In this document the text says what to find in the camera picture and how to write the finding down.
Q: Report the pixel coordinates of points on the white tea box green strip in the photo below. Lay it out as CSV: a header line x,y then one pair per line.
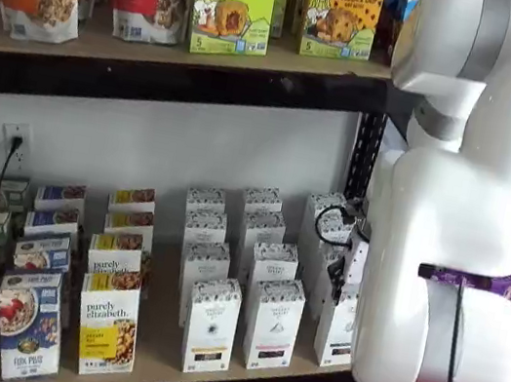
x,y
336,334

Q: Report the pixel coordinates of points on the blue flax plus oatmeal box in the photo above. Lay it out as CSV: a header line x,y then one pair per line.
x,y
29,324
42,250
59,196
52,219

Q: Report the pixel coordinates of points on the blue brown snack box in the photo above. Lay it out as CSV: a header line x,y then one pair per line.
x,y
388,26

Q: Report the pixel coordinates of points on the white tea box yellow strip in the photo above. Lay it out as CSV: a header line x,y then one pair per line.
x,y
210,331

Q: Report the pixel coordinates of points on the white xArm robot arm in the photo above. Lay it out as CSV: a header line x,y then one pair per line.
x,y
455,211

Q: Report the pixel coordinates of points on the white patterned-top tea box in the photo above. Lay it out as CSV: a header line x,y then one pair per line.
x,y
330,229
272,263
324,282
325,201
261,199
205,198
204,226
260,231
202,266

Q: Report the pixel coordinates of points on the wooden shelf board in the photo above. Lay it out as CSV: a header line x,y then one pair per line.
x,y
161,333
113,44

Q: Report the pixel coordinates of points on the white wall outlet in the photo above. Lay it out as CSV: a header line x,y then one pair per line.
x,y
24,133

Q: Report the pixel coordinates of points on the white dotted gripper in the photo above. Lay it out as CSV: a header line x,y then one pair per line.
x,y
355,263

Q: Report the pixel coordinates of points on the white tea box pink strip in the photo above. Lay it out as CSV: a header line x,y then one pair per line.
x,y
272,327

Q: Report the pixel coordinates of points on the black metal shelving rack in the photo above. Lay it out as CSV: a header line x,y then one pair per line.
x,y
154,89

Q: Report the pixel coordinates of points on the white yellow Purely Elizabeth box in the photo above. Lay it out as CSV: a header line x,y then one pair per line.
x,y
113,250
106,323
129,220
132,199

